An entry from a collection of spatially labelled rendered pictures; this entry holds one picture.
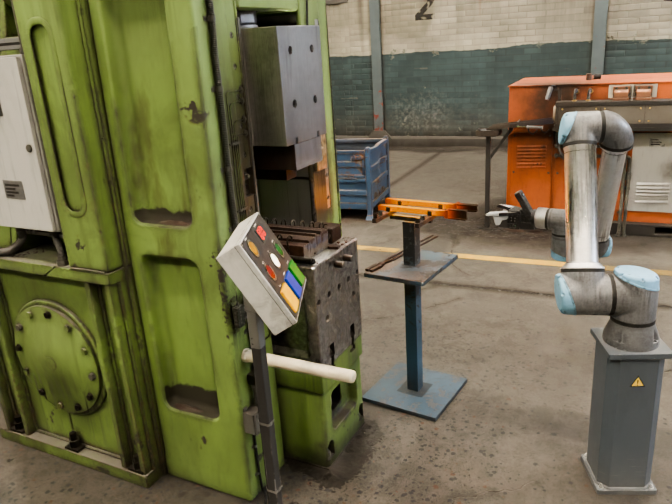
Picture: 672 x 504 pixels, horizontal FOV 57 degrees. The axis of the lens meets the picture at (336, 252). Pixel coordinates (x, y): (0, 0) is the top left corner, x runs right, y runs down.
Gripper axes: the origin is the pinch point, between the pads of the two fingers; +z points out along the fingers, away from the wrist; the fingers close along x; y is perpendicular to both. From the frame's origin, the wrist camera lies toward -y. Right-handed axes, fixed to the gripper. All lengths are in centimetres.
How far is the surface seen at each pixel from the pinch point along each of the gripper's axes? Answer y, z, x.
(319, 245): 1, 45, -70
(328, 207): -4, 63, -36
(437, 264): 26.4, 22.0, -9.1
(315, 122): -46, 46, -66
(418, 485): 96, 2, -75
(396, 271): 26, 35, -25
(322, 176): -19, 62, -40
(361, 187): 63, 219, 255
